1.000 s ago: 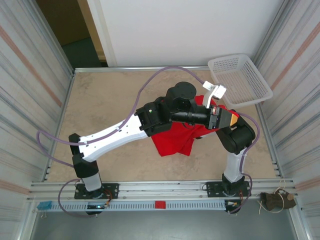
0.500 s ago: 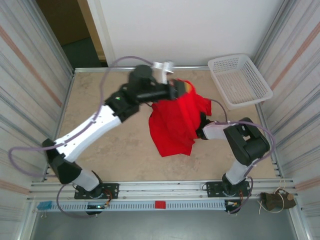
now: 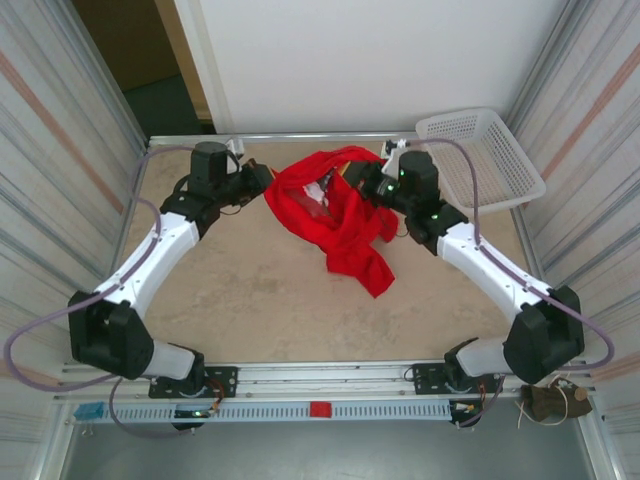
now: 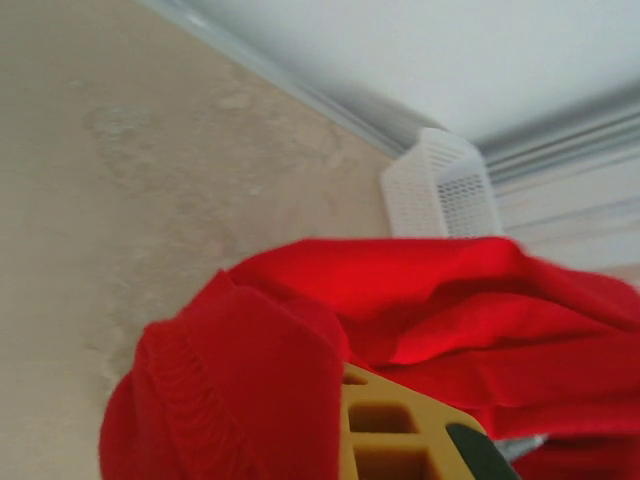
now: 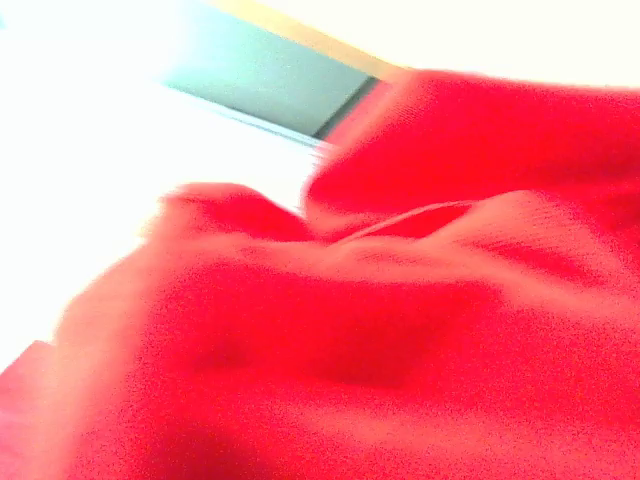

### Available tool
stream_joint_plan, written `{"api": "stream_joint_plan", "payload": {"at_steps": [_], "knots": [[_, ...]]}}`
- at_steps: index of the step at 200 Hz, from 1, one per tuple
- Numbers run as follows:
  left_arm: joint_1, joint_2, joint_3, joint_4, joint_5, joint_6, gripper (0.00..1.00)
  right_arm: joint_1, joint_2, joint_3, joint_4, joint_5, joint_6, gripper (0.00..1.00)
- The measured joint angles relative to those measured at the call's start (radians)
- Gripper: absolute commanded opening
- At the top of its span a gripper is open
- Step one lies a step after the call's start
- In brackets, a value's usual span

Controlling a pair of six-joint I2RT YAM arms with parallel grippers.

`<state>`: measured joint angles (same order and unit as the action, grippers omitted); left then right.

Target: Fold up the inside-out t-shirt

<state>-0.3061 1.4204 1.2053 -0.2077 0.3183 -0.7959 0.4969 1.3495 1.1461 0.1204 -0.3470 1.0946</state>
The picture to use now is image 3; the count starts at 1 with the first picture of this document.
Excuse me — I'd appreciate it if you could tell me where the red printed t-shirt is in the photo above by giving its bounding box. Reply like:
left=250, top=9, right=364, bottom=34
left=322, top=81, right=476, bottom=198
left=263, top=145, right=400, bottom=300

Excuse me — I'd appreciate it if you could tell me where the white perforated plastic basket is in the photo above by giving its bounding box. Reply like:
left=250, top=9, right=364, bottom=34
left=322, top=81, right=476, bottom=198
left=415, top=106, right=547, bottom=217

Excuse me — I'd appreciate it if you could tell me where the brown wooden door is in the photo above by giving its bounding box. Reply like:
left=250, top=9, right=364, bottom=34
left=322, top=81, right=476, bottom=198
left=72, top=0, right=184, bottom=94

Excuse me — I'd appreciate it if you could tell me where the small circuit board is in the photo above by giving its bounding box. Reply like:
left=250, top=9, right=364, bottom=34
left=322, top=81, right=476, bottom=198
left=449, top=399, right=484, bottom=419
left=173, top=407, right=221, bottom=420

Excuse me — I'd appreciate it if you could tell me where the brown cloth pouch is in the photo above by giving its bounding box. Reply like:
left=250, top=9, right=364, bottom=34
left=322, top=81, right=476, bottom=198
left=519, top=382, right=594, bottom=424

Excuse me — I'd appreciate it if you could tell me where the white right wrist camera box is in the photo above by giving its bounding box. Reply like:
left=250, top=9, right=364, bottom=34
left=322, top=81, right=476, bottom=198
left=380, top=139, right=411, bottom=175

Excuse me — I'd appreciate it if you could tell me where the thin black left wrist cable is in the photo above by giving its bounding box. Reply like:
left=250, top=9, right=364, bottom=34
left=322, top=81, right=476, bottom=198
left=218, top=198, right=252, bottom=217

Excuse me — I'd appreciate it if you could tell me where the aluminium table end rail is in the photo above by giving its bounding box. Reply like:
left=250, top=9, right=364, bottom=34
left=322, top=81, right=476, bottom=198
left=147, top=131, right=421, bottom=147

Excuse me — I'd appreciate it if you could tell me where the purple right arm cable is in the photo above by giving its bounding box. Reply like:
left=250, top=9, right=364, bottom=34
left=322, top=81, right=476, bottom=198
left=407, top=137, right=615, bottom=430

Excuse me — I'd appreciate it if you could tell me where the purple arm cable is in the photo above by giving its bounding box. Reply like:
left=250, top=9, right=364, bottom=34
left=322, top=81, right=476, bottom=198
left=407, top=137, right=615, bottom=430
left=2, top=144, right=201, bottom=440

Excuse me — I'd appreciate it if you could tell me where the cream door frame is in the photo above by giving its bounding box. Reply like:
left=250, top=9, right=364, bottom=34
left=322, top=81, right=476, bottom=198
left=154, top=0, right=236, bottom=135

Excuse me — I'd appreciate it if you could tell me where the aluminium mounting rail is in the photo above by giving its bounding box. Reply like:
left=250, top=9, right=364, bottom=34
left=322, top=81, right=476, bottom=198
left=58, top=357, right=596, bottom=401

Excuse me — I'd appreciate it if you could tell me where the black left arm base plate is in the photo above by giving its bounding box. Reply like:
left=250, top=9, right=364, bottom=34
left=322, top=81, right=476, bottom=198
left=148, top=366, right=239, bottom=400

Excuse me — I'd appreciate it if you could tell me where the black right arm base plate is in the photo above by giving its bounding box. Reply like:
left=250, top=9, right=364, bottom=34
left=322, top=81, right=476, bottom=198
left=410, top=362, right=504, bottom=397

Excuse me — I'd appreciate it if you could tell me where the grey slotted cable duct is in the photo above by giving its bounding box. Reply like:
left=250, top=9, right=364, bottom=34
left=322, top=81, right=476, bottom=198
left=107, top=402, right=454, bottom=424

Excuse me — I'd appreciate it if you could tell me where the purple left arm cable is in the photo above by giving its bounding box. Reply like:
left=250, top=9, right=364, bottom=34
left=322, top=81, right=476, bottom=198
left=2, top=144, right=201, bottom=440

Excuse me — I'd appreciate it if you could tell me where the white string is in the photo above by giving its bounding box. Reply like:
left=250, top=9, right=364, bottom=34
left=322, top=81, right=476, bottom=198
left=517, top=372, right=574, bottom=429

